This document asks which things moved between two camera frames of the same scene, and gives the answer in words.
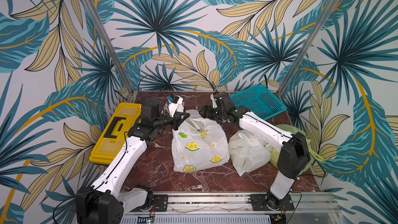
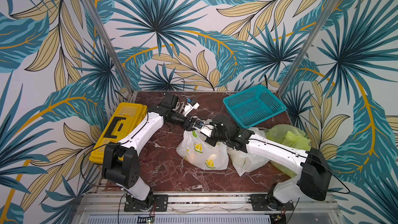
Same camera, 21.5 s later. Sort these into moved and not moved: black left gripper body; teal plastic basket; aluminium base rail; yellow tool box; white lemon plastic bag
Moved: black left gripper body
Not moved: white lemon plastic bag; aluminium base rail; yellow tool box; teal plastic basket
